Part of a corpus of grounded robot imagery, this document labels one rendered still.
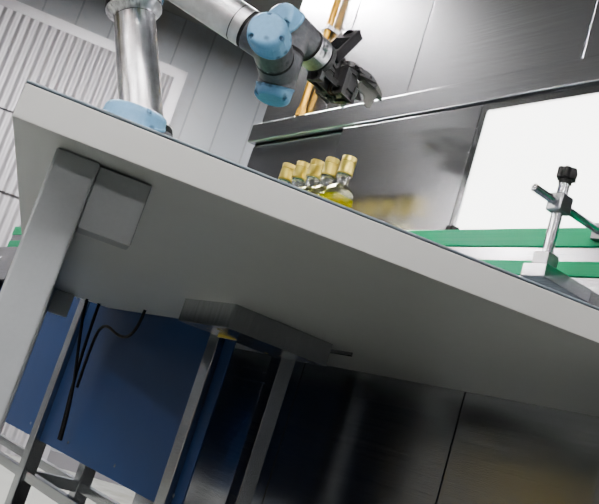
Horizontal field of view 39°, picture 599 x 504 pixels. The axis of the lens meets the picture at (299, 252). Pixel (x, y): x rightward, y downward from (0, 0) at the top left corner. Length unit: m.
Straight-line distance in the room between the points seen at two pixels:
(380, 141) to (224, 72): 3.44
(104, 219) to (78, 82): 4.46
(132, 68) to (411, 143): 0.66
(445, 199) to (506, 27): 0.43
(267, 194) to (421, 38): 1.48
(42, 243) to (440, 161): 1.24
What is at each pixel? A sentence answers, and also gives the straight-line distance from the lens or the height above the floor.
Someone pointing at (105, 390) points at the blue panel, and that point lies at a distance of 2.17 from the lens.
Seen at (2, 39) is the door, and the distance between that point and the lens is 5.30.
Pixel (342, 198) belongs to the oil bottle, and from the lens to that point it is 1.86.
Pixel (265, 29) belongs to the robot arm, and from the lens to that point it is 1.56.
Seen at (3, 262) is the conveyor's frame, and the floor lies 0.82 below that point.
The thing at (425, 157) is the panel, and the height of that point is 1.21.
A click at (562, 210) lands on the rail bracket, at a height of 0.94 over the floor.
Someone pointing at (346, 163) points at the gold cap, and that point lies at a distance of 1.89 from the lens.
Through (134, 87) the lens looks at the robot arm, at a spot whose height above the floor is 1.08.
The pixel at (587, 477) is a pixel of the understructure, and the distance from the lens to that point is 1.46.
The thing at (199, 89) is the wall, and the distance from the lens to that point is 5.37.
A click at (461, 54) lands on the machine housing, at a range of 2.06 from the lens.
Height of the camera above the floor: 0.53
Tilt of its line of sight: 12 degrees up
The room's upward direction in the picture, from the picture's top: 18 degrees clockwise
